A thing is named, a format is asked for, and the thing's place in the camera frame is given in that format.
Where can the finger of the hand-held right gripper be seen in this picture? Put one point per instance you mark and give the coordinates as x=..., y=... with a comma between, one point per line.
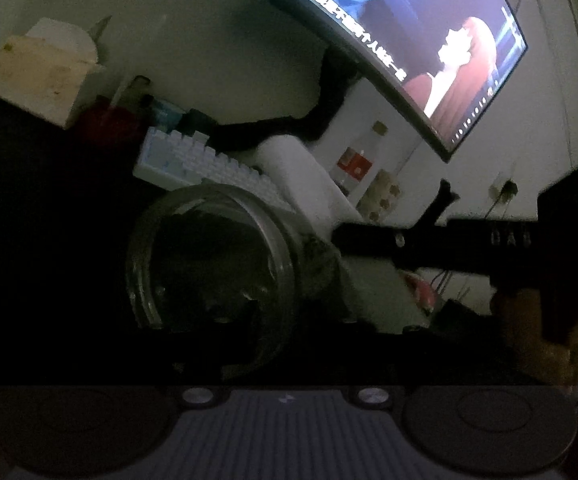
x=419, y=240
x=449, y=264

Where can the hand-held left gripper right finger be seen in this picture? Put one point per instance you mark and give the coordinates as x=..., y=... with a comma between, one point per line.
x=369, y=347

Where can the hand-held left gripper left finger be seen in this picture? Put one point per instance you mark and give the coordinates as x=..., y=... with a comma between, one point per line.
x=229, y=340

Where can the clear glass jar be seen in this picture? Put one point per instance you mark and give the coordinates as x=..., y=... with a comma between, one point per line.
x=285, y=260

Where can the white paper towel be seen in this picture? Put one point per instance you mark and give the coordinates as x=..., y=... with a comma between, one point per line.
x=299, y=175

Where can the person's right hand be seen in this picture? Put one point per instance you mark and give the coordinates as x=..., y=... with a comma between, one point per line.
x=524, y=340

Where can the black upright stand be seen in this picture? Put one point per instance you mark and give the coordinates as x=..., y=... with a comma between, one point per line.
x=441, y=200

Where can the cola bottle with red label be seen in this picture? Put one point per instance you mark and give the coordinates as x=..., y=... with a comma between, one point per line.
x=354, y=165

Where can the black monitor stand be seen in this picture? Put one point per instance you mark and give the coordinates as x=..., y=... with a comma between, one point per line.
x=329, y=90

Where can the white computer keyboard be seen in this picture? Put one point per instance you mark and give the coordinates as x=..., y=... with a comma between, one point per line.
x=189, y=160

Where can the curved computer monitor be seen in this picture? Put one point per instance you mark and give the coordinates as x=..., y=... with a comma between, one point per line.
x=419, y=35

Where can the dark round cup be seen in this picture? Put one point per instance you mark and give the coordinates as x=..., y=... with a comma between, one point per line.
x=198, y=121

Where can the teal bowl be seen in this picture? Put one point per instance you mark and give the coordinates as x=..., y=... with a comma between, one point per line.
x=166, y=114

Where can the dark red box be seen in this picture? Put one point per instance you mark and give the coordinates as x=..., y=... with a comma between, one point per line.
x=104, y=120

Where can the wooden tissue box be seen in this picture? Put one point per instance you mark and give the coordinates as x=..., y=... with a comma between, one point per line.
x=39, y=75

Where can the white tissue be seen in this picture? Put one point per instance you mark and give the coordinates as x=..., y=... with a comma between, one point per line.
x=59, y=35

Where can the black wall plug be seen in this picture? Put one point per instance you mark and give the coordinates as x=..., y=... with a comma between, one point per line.
x=505, y=187

